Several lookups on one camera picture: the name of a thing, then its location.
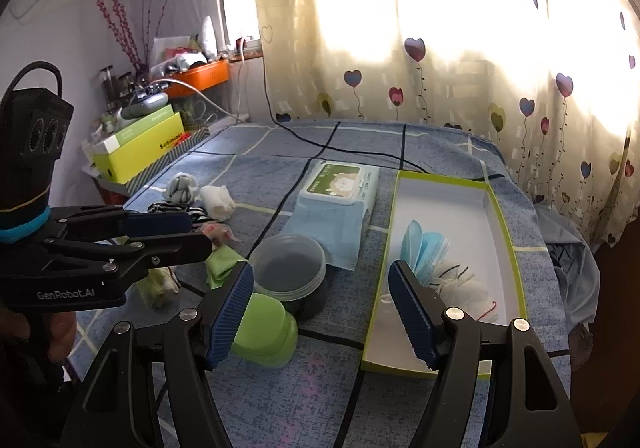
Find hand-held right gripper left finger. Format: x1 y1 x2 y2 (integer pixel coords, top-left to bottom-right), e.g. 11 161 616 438
60 261 256 448

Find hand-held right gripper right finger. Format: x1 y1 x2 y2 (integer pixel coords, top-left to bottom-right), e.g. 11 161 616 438
387 258 583 448

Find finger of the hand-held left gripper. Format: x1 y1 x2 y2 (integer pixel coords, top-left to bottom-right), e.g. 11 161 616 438
44 231 214 282
50 206 196 241

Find black white striped cloth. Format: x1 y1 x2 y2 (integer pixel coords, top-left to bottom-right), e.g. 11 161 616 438
147 202 210 230

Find pale green cloth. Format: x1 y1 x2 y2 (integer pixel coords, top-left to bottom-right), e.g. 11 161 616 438
139 267 182 310

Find pink wrapper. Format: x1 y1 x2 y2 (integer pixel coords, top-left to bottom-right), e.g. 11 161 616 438
200 222 237 249

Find light green cloth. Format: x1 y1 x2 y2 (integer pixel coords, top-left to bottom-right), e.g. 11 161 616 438
205 245 251 290

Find white towel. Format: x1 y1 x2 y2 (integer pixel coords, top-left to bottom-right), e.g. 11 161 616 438
199 184 236 222

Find white box with green rim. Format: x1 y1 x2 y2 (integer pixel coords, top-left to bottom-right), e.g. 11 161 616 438
360 169 529 381

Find person's left hand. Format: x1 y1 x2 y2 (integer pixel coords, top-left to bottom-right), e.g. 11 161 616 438
0 303 79 365

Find green plastic lid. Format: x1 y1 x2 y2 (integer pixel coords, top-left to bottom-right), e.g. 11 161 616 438
229 292 300 369

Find grey green sock bundle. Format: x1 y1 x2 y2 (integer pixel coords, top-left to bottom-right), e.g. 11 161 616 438
164 173 202 205

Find striped patterned tray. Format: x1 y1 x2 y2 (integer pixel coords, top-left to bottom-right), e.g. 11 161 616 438
82 125 211 199

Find white cloth bundle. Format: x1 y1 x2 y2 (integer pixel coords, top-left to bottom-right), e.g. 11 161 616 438
425 261 501 325

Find yellow green box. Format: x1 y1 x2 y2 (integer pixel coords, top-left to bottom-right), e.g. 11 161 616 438
92 112 186 184

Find blue face masks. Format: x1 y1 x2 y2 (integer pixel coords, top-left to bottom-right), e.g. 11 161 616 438
402 219 451 286

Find clear round plastic container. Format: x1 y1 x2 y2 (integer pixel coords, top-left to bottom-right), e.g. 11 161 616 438
247 234 329 321

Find grey case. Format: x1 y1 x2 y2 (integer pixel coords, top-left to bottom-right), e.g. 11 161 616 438
120 92 170 120

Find blue checked bed sheet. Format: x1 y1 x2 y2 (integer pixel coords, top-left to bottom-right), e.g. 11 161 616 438
65 121 574 448

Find clear plastic storage box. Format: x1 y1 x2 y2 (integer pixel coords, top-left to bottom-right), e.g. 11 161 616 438
175 93 251 129

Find red flower branches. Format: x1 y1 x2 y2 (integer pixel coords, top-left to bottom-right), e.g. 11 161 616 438
95 0 186 74

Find wet wipes pack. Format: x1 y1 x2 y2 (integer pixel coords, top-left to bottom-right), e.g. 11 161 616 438
282 161 381 272

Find orange tray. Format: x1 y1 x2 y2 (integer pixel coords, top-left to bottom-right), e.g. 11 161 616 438
162 59 232 100

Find grey blue cloth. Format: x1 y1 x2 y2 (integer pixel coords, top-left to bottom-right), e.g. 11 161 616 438
532 203 601 329

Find white bottle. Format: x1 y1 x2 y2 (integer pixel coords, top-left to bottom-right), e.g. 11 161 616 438
197 16 219 64

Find heart print curtain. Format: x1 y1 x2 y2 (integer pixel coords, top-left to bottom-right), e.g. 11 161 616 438
245 0 640 249

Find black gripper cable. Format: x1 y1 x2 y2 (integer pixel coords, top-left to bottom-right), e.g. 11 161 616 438
2 61 66 102

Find white cable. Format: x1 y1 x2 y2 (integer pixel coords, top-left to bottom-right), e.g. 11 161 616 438
150 76 247 123

